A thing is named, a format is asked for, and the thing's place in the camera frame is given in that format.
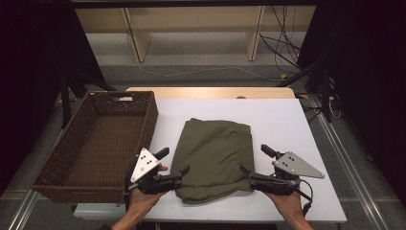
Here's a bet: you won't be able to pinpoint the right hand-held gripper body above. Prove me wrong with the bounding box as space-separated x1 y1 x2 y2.
248 150 326 196

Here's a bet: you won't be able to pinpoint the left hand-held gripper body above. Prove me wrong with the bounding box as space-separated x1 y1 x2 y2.
125 147 183 196

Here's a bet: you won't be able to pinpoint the olive green pants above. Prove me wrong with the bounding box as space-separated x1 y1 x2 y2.
170 117 256 205

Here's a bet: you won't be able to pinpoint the brown wicker basket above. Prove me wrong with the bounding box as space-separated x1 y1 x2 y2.
31 90 160 204

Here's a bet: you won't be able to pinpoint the person's left hand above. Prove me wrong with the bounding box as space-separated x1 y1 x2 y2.
127 164 169 211

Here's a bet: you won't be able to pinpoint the person's right hand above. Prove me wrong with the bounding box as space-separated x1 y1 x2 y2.
263 191 305 221

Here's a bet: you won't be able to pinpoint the white board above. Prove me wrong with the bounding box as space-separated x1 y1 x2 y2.
73 98 349 224

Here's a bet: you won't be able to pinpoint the light wooden table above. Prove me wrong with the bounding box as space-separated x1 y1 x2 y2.
125 86 297 100

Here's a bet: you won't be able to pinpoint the black metal stand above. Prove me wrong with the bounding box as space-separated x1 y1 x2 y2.
277 52 334 124
58 67 117 129

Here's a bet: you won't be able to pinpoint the dark curtain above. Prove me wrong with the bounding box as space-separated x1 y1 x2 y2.
296 0 406 209
0 0 108 196

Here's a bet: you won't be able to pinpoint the light wooden shelf unit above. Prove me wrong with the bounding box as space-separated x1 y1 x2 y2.
75 5 318 63

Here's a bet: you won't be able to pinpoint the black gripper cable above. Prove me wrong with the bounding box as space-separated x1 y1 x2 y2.
116 186 131 212
295 178 315 218

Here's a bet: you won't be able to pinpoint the metal floor rail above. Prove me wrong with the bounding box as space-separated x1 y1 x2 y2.
7 189 40 230
306 95 390 230

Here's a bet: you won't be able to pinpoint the white looped cable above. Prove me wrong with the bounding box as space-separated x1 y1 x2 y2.
328 95 343 120

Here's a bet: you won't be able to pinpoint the white floor cable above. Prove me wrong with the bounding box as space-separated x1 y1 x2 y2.
127 27 286 82

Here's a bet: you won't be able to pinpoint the bundle of black cables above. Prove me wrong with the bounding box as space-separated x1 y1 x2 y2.
259 5 304 75

